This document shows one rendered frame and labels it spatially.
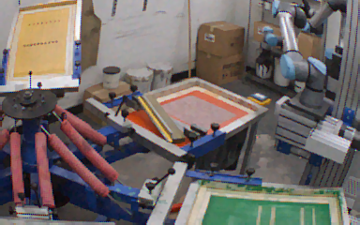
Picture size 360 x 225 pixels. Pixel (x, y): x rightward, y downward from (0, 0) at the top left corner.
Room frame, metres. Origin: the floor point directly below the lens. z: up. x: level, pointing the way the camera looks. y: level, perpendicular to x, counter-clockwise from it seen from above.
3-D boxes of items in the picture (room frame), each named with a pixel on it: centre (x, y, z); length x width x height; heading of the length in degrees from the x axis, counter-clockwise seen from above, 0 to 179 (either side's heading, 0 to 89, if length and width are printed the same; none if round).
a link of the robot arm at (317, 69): (1.63, -0.65, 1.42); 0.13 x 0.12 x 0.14; 90
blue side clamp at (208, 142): (1.64, -0.12, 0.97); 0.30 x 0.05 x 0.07; 141
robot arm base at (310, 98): (1.63, -0.66, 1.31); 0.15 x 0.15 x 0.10
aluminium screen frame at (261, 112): (2.00, -0.06, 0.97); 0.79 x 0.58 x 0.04; 141
